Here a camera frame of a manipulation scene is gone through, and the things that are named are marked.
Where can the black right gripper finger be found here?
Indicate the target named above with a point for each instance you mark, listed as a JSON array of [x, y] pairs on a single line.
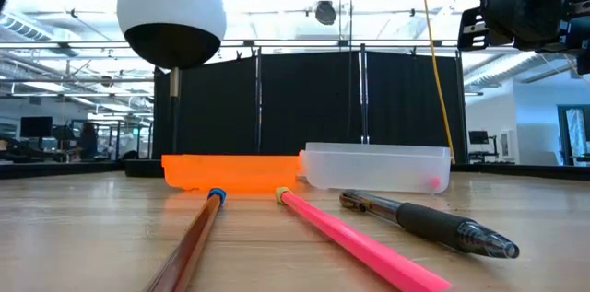
[[470, 38], [525, 18]]

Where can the black rubber-grip ballpoint pen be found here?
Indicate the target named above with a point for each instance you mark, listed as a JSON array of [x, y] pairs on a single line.
[[433, 225]]

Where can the pink pencil yellow eraser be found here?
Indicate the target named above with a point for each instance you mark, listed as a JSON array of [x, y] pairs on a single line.
[[359, 248]]

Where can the brown pencil blue eraser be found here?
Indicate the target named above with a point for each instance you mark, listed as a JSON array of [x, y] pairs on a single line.
[[193, 241]]

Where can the clear plastic supply box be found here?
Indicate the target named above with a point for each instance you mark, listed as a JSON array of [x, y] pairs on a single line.
[[369, 170]]

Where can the orange plastic box lid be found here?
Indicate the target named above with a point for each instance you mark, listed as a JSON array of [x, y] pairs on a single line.
[[230, 173]]

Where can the small black computer monitor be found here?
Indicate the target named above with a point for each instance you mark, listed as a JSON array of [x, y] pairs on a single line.
[[478, 137]]

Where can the black curtain backdrop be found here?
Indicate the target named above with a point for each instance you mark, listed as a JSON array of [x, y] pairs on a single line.
[[309, 103]]

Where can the white globe table lamp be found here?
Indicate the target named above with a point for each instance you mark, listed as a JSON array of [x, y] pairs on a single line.
[[170, 11]]

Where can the person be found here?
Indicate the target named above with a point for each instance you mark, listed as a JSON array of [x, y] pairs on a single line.
[[88, 140]]

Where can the black overhead camera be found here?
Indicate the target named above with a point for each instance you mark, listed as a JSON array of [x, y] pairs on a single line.
[[325, 12]]

